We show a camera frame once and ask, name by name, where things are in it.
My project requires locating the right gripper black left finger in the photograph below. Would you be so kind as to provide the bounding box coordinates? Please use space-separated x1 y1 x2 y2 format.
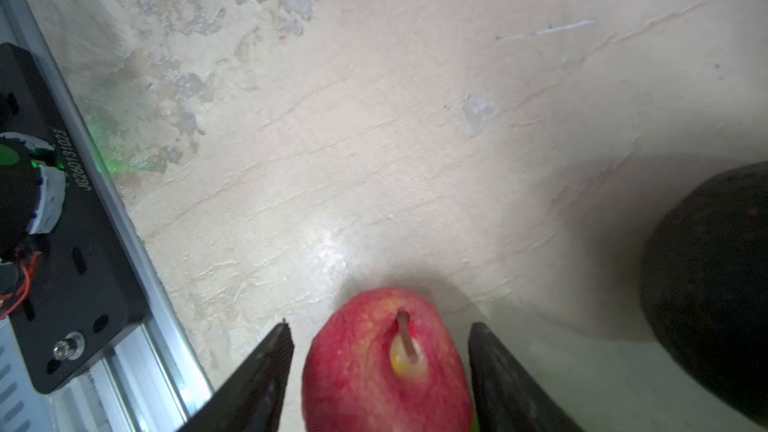
180 321 294 432

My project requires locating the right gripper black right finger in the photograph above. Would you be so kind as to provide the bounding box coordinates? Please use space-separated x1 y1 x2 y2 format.
468 322 581 432

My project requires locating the red fake apple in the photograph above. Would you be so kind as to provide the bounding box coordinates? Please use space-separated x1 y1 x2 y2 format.
301 288 474 431

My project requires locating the dark fake avocado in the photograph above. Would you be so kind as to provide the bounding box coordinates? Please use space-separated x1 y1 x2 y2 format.
639 162 767 426

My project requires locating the aluminium front rail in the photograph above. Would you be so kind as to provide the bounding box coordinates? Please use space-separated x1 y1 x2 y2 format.
1 0 212 431

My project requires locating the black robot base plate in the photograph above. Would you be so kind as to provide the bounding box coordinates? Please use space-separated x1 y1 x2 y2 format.
1 43 149 394

